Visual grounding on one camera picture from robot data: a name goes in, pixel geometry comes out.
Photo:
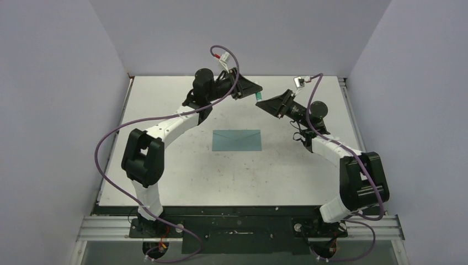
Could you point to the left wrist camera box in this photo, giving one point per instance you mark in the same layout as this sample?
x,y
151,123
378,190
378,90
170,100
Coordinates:
x,y
223,61

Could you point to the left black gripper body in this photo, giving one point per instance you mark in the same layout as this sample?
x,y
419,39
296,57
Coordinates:
x,y
222,87

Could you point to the aluminium frame rail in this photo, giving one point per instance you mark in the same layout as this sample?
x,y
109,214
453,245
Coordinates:
x,y
117,228

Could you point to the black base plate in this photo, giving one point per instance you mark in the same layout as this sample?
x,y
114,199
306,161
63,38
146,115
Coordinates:
x,y
238,229

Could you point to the teal envelope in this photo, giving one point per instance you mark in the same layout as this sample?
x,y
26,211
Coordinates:
x,y
236,140

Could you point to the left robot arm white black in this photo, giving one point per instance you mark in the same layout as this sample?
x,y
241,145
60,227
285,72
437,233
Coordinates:
x,y
143,159

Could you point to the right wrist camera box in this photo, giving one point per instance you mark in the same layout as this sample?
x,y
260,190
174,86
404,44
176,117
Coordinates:
x,y
300,82

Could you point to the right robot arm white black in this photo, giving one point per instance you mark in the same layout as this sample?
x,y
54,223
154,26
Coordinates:
x,y
316,139

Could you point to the green glue stick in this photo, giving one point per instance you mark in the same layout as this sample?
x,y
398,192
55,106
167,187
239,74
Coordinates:
x,y
258,96

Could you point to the right side aluminium rail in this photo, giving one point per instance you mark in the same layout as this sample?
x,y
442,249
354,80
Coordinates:
x,y
358,117

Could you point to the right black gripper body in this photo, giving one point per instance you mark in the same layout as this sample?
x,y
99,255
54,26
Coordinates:
x,y
296,111

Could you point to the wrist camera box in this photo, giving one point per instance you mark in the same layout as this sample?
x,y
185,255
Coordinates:
x,y
223,61
300,82

